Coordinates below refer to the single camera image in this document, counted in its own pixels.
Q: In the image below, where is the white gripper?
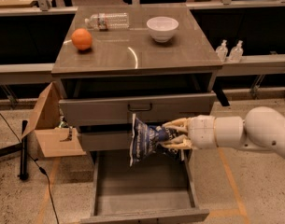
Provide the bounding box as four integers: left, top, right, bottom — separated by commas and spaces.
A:
160, 115, 217, 149

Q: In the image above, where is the blue chip bag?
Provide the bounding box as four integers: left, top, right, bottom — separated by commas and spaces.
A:
129, 114, 183, 166

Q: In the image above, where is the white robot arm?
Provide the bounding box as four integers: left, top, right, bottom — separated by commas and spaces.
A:
164, 106, 285, 160

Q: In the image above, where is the grey top drawer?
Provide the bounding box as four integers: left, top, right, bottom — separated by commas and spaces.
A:
59, 92, 216, 126

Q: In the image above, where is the grey drawer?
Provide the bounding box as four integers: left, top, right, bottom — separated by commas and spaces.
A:
80, 150, 209, 224
59, 92, 216, 126
79, 124, 132, 151

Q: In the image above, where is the grey bottom drawer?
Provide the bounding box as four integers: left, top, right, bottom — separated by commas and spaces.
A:
80, 150, 209, 224

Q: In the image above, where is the grey middle drawer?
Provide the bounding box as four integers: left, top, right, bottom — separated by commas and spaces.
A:
79, 124, 132, 151

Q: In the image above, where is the grey drawer cabinet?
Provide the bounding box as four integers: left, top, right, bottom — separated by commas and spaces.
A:
50, 5, 224, 161

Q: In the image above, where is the left clear pump bottle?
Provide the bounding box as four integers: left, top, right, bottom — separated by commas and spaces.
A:
216, 40, 228, 62

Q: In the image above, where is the clear pump bottle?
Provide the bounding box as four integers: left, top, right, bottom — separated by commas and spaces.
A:
229, 40, 243, 63
216, 40, 228, 62

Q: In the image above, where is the right clear pump bottle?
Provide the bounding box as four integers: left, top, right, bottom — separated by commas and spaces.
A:
229, 40, 243, 63

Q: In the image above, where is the white bowl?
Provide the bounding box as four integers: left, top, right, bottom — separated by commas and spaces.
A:
147, 17, 178, 43

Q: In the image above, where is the brown cardboard box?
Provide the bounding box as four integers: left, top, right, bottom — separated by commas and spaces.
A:
21, 83, 86, 158

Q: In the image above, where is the clear plastic water bottle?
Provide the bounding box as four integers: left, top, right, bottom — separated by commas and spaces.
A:
84, 12, 130, 31

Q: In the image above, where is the orange fruit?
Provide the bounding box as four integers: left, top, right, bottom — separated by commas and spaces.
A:
71, 28, 93, 50

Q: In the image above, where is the black floor stand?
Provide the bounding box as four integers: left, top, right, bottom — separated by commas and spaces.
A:
0, 131, 29, 181

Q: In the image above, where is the grey metal railing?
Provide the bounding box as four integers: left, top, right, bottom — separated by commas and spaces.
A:
0, 0, 285, 85

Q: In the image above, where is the black cable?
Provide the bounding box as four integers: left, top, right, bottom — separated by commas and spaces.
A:
0, 102, 61, 224

